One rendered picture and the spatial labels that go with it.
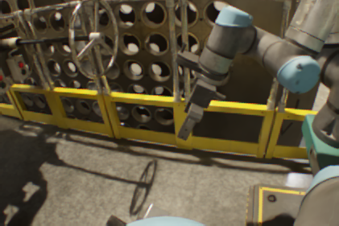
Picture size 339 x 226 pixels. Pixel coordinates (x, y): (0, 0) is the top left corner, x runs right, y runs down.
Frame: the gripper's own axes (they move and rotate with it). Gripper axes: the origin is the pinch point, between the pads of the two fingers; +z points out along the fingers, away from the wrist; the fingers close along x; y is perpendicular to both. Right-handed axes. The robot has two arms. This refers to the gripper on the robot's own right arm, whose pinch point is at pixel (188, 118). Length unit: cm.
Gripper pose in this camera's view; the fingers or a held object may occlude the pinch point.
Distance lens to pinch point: 61.7
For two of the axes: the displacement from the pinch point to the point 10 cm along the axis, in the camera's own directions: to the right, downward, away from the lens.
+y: 9.2, 3.9, 0.0
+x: 1.8, -4.3, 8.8
